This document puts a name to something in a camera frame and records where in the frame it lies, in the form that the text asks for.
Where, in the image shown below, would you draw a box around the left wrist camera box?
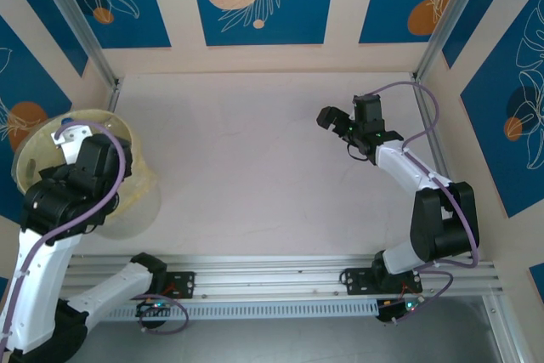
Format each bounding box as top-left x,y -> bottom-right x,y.
50,122 -> 94,165

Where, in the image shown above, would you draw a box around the white slotted cable duct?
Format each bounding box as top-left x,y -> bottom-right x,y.
87,298 -> 380,322

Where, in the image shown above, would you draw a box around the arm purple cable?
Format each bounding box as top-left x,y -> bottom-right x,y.
367,81 -> 481,326
0,122 -> 190,351

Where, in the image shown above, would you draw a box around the yellow plastic bin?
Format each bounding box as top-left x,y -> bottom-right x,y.
10,108 -> 162,241

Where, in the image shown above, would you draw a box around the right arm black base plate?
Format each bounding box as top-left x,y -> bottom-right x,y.
339,267 -> 424,296

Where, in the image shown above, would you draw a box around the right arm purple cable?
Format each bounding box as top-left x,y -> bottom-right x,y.
367,81 -> 481,326

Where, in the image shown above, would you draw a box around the aluminium frame bar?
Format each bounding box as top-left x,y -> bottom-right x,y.
482,294 -> 526,363

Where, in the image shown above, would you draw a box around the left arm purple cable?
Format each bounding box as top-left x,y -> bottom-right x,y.
0,122 -> 190,351

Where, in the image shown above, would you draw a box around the aluminium frame post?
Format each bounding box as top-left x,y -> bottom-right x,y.
30,0 -> 120,88
415,0 -> 490,83

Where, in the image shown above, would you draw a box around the aluminium mounting rail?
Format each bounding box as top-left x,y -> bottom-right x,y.
36,253 -> 507,303

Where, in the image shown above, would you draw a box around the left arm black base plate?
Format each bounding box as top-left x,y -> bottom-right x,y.
163,271 -> 196,300

